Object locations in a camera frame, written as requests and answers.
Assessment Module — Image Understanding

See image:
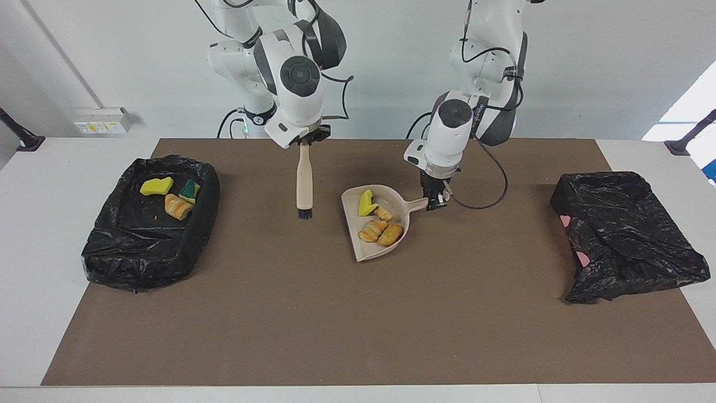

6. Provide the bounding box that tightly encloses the beige hand brush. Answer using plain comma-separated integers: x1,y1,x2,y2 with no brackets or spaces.
296,143,315,220

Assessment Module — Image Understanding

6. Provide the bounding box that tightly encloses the brown oval bread roll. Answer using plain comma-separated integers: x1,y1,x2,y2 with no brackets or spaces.
378,223,404,248

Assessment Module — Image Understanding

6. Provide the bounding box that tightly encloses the yellow green sponge piece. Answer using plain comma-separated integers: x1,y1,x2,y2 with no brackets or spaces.
358,189,380,218

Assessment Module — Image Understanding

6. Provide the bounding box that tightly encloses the golden croissant bread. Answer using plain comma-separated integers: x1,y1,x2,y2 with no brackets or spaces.
358,218,388,243

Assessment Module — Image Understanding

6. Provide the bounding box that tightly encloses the beige plastic dustpan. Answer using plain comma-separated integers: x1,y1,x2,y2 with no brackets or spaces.
341,185,451,263

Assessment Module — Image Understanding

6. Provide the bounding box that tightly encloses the striped croissant bread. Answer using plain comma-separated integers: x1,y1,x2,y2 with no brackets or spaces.
164,194,194,221

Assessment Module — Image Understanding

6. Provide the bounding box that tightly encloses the pink plastic bin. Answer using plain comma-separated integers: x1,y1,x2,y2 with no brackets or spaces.
559,214,591,268

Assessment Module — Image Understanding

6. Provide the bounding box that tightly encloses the bin lined with black bag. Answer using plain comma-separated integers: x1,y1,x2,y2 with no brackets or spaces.
81,155,220,293

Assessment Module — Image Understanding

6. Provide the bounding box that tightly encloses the crumpled black trash bag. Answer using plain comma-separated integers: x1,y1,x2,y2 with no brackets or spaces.
550,171,711,304

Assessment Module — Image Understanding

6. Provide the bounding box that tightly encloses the brown table mat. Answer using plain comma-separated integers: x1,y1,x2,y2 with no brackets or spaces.
41,138,716,387

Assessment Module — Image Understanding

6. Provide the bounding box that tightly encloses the black left base cable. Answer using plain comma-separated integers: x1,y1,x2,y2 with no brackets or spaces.
407,111,434,140

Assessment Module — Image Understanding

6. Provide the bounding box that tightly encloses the black base cable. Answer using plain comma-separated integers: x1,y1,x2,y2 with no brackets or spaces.
407,111,434,140
217,108,247,139

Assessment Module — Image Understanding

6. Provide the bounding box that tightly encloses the right arm cable with straps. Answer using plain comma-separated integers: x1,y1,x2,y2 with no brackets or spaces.
193,0,355,121

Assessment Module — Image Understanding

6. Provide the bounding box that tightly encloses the arm cable with straps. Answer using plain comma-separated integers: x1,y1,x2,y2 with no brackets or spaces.
193,0,355,121
446,0,526,210

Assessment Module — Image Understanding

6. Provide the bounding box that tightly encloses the black right base cable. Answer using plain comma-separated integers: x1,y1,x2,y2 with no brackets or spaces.
217,108,247,139

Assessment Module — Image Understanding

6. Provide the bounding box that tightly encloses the left arm cable with straps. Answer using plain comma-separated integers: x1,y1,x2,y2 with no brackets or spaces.
446,0,526,210

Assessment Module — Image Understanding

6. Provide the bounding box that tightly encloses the white wall socket box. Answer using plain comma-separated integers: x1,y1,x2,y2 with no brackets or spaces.
73,107,135,135

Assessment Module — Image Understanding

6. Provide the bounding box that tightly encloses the grey wall conduit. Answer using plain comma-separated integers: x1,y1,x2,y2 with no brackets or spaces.
21,0,107,111

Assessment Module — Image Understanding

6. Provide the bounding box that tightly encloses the black camera stand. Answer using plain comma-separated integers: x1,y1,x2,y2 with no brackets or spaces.
665,109,716,156
0,107,45,152

